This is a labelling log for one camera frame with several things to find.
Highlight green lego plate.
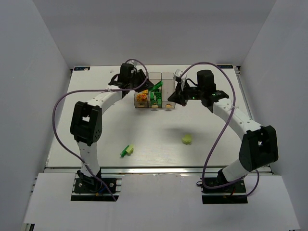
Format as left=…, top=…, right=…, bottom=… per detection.
left=120, top=145, right=129, bottom=157

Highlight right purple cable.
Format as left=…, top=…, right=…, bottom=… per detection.
left=180, top=62, right=260, bottom=197

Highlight clear container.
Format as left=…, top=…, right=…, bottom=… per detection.
left=133, top=70, right=149, bottom=108
left=148, top=72, right=162, bottom=108
left=162, top=73, right=176, bottom=109

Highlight right blue label sticker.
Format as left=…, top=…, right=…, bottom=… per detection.
left=217, top=64, right=234, bottom=69

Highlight green 2x3 lego brick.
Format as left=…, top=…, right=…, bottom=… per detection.
left=154, top=91, right=162, bottom=101

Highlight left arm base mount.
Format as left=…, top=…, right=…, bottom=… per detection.
left=71, top=176, right=122, bottom=202

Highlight green 2x2 lego brick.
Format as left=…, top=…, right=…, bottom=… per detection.
left=150, top=92, right=156, bottom=101

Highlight middle clear container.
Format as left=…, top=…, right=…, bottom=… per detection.
left=148, top=72, right=162, bottom=108

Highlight orange round lego piece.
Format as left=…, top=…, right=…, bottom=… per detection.
left=136, top=93, right=148, bottom=102

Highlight green long lego brick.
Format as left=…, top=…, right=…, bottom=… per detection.
left=149, top=81, right=163, bottom=91

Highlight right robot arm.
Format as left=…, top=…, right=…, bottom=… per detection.
left=168, top=69, right=279, bottom=185

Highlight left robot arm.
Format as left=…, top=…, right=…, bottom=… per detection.
left=70, top=63, right=154, bottom=181

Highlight right clear container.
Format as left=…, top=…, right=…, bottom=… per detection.
left=162, top=73, right=176, bottom=109

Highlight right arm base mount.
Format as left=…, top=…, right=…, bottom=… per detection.
left=196, top=180, right=248, bottom=205

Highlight left blue label sticker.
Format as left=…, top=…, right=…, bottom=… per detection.
left=73, top=66, right=90, bottom=71

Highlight blue label sticker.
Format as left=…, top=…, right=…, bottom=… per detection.
left=217, top=64, right=234, bottom=69
left=73, top=66, right=90, bottom=71

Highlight light green sloped lego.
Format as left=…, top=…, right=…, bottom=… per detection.
left=181, top=134, right=192, bottom=145

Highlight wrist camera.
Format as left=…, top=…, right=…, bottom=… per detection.
left=126, top=60, right=139, bottom=67
left=173, top=69, right=187, bottom=91

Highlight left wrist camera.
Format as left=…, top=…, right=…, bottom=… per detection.
left=126, top=60, right=139, bottom=67

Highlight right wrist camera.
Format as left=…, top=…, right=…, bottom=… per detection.
left=173, top=69, right=187, bottom=91

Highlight left clear container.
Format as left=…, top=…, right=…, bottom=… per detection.
left=133, top=70, right=149, bottom=108

